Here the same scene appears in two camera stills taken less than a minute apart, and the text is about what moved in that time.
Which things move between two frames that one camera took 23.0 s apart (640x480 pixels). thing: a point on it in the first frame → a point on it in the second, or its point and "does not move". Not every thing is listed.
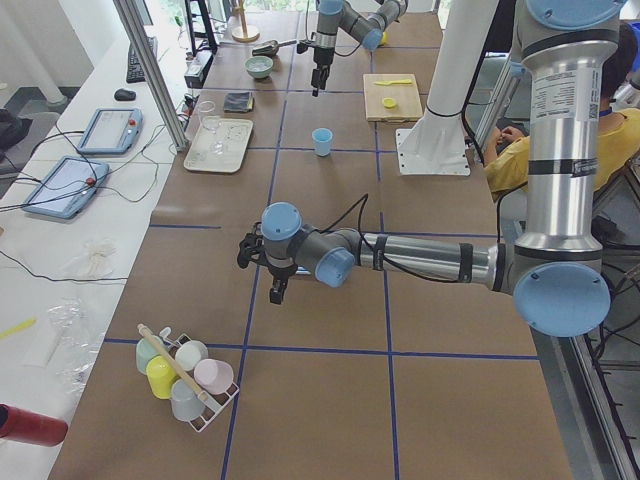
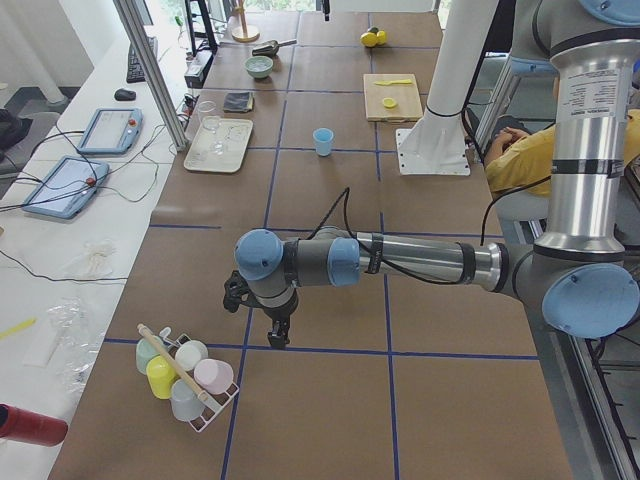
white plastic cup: (190, 354) does not move
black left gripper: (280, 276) → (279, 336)
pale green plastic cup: (145, 352) does not move
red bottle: (31, 427) does not move
